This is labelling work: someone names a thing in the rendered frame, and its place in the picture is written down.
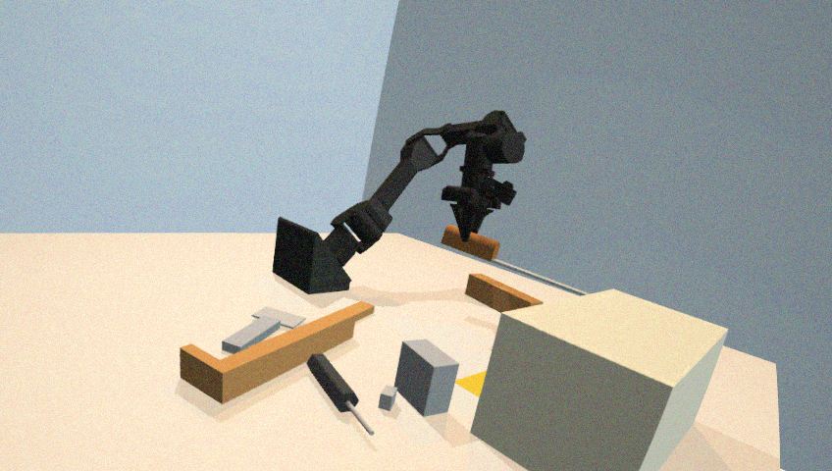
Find black-handled tool with grey metal rod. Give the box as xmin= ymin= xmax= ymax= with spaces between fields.
xmin=306 ymin=353 xmax=375 ymax=436

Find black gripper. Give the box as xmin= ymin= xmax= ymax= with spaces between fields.
xmin=442 ymin=161 xmax=501 ymax=242

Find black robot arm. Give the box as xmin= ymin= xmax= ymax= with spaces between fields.
xmin=324 ymin=110 xmax=527 ymax=268

